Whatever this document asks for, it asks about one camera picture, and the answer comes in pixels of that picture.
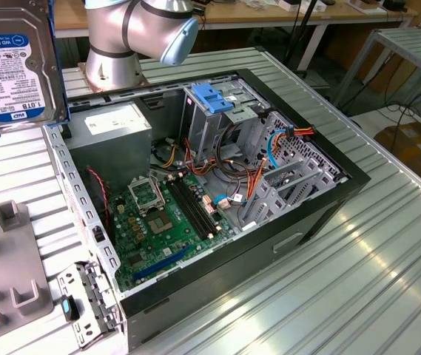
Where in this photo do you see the blue data wire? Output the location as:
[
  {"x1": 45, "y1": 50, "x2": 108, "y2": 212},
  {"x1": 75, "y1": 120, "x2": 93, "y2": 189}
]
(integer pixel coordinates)
[{"x1": 212, "y1": 127, "x2": 295, "y2": 210}]

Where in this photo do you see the orange red disk power wire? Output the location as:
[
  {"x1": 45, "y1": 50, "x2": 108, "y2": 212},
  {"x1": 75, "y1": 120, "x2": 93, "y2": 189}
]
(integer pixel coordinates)
[{"x1": 272, "y1": 124, "x2": 317, "y2": 158}]

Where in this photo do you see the hard disk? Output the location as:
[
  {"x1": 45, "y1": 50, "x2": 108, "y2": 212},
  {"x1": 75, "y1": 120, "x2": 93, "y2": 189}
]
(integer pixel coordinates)
[{"x1": 0, "y1": 0, "x2": 72, "y2": 141}]

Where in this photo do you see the metal disk bay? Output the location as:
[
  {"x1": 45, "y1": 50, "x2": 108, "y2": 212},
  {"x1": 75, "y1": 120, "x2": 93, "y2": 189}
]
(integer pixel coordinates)
[{"x1": 238, "y1": 110, "x2": 348, "y2": 232}]

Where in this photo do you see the black RAM slot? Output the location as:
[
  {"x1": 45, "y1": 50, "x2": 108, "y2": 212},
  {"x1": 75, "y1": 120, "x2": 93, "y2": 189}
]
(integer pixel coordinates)
[
  {"x1": 172, "y1": 179, "x2": 212, "y2": 237},
  {"x1": 166, "y1": 180, "x2": 206, "y2": 240},
  {"x1": 182, "y1": 176, "x2": 220, "y2": 232},
  {"x1": 177, "y1": 177, "x2": 216, "y2": 234}
]

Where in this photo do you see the metal optical drive cage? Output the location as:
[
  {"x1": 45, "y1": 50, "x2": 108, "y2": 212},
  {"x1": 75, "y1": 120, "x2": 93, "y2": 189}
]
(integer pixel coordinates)
[{"x1": 178, "y1": 77, "x2": 272, "y2": 166}]

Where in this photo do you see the CPU socket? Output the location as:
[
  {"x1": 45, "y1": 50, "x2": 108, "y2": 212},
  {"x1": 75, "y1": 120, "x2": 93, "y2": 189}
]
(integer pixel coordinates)
[{"x1": 145, "y1": 210, "x2": 176, "y2": 236}]

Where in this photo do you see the green motherboard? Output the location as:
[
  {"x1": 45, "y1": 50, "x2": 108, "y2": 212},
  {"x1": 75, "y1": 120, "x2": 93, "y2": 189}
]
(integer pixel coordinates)
[{"x1": 108, "y1": 172, "x2": 239, "y2": 293}]

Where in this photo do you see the metal socket cover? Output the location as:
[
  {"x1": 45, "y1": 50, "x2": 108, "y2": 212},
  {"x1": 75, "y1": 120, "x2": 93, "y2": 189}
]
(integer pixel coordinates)
[{"x1": 127, "y1": 176, "x2": 166, "y2": 217}]

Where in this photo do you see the blue plastic drive latch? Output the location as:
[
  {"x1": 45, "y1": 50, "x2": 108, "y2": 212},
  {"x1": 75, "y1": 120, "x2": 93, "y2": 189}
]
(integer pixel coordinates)
[{"x1": 191, "y1": 83, "x2": 235, "y2": 115}]

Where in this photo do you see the black open PC case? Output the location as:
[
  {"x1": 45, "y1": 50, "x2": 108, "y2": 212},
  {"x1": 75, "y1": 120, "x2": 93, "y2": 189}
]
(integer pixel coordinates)
[{"x1": 41, "y1": 68, "x2": 372, "y2": 352}]

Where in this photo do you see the blue expansion slot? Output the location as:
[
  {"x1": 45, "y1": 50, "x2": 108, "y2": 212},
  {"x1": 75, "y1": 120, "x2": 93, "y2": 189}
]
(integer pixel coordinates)
[{"x1": 132, "y1": 246, "x2": 192, "y2": 282}]

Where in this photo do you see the grey power supply unit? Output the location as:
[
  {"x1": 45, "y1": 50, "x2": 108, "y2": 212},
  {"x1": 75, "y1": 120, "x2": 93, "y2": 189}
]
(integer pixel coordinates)
[{"x1": 65, "y1": 101, "x2": 154, "y2": 193}]

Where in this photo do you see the white box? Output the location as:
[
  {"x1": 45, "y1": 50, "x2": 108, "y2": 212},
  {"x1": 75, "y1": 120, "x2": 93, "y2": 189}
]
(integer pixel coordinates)
[{"x1": 278, "y1": 0, "x2": 328, "y2": 13}]

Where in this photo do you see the black blue release latch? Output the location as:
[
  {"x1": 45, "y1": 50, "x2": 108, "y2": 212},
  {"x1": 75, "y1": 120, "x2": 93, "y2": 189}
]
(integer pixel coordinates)
[{"x1": 61, "y1": 294, "x2": 81, "y2": 322}]

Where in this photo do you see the large brown cardboard box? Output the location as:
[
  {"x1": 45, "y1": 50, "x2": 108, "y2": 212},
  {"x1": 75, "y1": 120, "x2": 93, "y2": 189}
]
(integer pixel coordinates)
[{"x1": 374, "y1": 124, "x2": 421, "y2": 193}]

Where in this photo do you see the grey parts rack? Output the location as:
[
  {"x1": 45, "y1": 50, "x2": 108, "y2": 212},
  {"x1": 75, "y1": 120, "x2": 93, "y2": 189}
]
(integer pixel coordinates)
[{"x1": 0, "y1": 199, "x2": 55, "y2": 339}]

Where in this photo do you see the wooden block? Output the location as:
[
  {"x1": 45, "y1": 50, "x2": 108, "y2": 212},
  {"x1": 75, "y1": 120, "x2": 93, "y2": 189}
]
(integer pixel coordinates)
[{"x1": 346, "y1": 0, "x2": 387, "y2": 15}]

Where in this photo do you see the wooden desk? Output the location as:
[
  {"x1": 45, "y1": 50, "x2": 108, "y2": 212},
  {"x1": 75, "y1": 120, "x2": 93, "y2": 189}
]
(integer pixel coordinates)
[{"x1": 54, "y1": 0, "x2": 418, "y2": 71}]

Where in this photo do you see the metal slat side table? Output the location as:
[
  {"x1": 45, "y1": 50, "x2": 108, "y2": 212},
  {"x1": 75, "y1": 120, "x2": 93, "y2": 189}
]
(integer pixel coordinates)
[{"x1": 334, "y1": 27, "x2": 421, "y2": 108}]

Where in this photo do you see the orange red wire bundle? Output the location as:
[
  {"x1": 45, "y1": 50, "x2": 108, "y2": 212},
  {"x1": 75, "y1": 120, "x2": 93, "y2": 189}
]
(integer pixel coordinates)
[{"x1": 183, "y1": 137, "x2": 270, "y2": 204}]

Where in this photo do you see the yellow black wire bundle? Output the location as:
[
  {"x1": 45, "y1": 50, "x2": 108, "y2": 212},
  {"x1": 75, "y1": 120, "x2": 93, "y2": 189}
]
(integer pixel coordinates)
[{"x1": 152, "y1": 142, "x2": 183, "y2": 169}]

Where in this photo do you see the red black twisted wire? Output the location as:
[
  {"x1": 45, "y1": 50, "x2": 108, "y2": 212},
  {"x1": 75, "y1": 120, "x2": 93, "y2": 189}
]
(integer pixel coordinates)
[{"x1": 85, "y1": 166, "x2": 112, "y2": 226}]

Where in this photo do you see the metal slot bracket cover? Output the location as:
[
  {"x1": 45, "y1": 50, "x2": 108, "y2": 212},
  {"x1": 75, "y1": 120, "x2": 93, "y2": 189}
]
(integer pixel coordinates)
[{"x1": 57, "y1": 260, "x2": 122, "y2": 351}]

